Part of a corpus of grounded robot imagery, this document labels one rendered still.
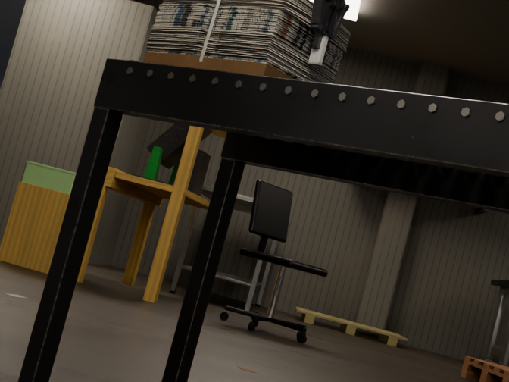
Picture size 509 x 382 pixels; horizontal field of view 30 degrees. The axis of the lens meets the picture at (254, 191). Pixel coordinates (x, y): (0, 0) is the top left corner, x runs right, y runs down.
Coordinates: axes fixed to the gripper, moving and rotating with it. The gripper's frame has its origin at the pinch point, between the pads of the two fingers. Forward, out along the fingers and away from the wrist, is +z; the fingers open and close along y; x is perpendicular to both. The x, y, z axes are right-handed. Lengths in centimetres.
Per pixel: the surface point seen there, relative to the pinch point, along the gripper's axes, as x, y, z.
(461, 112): 51, 24, 16
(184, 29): -29.1, 14.2, 1.7
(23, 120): -601, -406, -24
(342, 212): -400, -681, -23
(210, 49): -19.6, 14.1, 6.0
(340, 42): -2.3, -11.3, -5.7
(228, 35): -15.3, 14.2, 2.3
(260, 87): 5.2, 24.0, 15.7
